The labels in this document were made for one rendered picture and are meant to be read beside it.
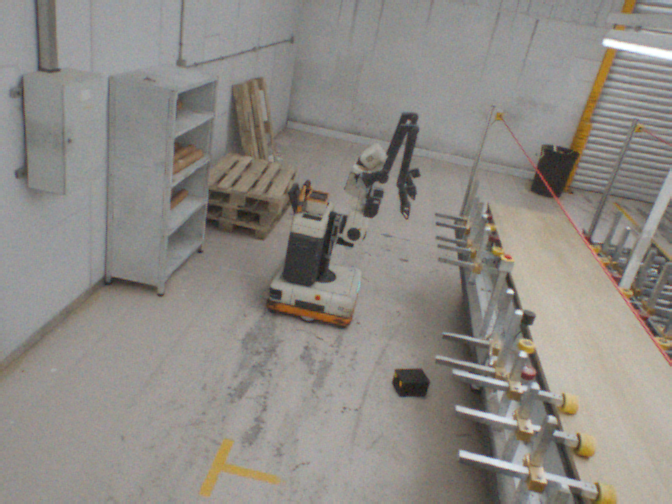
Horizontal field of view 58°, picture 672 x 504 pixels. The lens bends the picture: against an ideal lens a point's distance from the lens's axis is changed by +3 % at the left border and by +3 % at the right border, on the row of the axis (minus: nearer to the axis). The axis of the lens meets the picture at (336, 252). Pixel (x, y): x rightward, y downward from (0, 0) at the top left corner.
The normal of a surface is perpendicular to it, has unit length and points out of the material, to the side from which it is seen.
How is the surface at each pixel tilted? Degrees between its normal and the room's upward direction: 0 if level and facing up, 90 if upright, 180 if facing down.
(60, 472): 0
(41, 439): 0
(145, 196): 90
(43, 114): 90
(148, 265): 90
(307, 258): 90
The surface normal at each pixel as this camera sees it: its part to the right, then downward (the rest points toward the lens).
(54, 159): -0.14, 0.38
